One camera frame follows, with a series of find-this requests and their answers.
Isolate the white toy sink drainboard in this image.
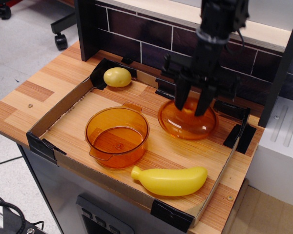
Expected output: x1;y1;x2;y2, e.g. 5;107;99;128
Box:
246;97;293;205

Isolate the yellow toy banana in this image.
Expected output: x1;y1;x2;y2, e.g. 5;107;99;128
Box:
131;166;208;196

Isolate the black caster wheel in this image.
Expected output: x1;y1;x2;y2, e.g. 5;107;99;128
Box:
0;4;12;20

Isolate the black vertical post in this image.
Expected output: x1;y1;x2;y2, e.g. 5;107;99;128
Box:
74;0;100;61
258;29;293;128

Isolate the black vertical post right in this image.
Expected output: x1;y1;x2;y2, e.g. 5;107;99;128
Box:
258;29;293;128

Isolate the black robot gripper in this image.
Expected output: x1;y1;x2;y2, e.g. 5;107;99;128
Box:
162;39;240;117

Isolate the orange transparent pot lid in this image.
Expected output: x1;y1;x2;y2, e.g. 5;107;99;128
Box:
158;97;218;140

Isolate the grey toy oven front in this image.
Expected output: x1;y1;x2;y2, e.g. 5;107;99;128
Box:
76;195;135;234

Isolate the black braided cable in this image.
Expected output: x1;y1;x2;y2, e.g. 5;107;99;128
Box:
0;191;44;234

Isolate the yellow toy potato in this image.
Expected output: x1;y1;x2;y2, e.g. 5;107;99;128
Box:
103;67;132;88

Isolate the orange transparent plastic pot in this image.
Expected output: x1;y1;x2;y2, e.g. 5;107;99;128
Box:
85;103;150;169

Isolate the black vertical post left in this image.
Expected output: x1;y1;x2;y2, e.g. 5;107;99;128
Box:
74;0;100;61

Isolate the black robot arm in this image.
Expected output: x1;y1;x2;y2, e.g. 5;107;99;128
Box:
162;0;249;116

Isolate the black office chair base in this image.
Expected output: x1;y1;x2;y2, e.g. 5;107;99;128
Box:
50;13;76;51

